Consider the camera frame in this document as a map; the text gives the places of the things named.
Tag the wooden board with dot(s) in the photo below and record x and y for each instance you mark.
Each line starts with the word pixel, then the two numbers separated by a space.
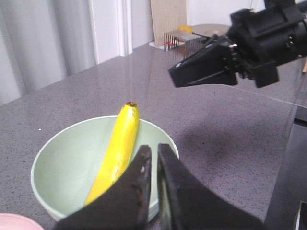
pixel 167 15

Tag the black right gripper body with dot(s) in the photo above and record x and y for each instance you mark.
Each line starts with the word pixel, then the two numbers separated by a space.
pixel 269 38

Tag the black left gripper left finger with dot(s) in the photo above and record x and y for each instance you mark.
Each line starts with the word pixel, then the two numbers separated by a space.
pixel 124 206

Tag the yellow banana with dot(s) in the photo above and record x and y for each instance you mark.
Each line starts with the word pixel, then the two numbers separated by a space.
pixel 119 151

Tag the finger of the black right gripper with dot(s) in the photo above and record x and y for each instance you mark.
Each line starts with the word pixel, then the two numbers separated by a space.
pixel 219 70
pixel 215 47

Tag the pink plate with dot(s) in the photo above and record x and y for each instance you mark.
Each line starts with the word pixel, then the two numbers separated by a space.
pixel 10 221

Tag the green ribbed bowl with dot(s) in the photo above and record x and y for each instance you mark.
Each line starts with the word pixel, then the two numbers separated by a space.
pixel 64 169

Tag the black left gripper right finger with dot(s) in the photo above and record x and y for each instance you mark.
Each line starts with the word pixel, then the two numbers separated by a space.
pixel 186 204

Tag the round tan plate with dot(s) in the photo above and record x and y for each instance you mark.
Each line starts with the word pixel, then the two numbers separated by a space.
pixel 210 29

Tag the metal wire rack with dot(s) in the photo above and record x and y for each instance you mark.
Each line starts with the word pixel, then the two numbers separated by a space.
pixel 186 43

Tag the yellow object in background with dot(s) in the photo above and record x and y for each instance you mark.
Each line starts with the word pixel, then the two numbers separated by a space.
pixel 186 29

